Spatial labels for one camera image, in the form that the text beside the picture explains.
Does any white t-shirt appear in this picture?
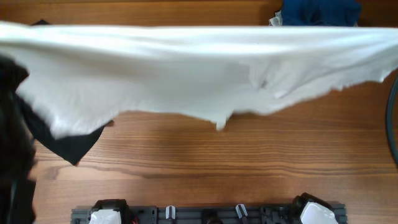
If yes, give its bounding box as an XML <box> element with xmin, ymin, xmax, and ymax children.
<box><xmin>1</xmin><ymin>22</ymin><xmax>397</xmax><ymax>138</ymax></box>

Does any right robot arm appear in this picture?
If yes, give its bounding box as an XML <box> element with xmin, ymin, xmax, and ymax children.
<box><xmin>288</xmin><ymin>193</ymin><xmax>338</xmax><ymax>224</ymax></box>

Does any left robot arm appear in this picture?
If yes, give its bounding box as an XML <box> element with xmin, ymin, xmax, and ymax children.
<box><xmin>1</xmin><ymin>57</ymin><xmax>104</xmax><ymax>223</ymax></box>

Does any light grey-blue folded shirt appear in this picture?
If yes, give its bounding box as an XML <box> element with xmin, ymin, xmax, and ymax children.
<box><xmin>269</xmin><ymin>11</ymin><xmax>283</xmax><ymax>27</ymax></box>

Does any black t-shirt with logo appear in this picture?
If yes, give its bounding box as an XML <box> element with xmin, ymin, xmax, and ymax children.
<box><xmin>12</xmin><ymin>19</ymin><xmax>115</xmax><ymax>166</ymax></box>

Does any dark blue folded shirt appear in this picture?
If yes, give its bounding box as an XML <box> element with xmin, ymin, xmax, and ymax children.
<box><xmin>281</xmin><ymin>0</ymin><xmax>362</xmax><ymax>27</ymax></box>

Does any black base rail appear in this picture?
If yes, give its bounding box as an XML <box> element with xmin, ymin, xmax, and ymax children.
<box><xmin>70</xmin><ymin>202</ymin><xmax>348</xmax><ymax>224</ymax></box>

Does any right black cable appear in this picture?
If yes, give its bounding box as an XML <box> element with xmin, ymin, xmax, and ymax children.
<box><xmin>385</xmin><ymin>74</ymin><xmax>398</xmax><ymax>169</ymax></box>

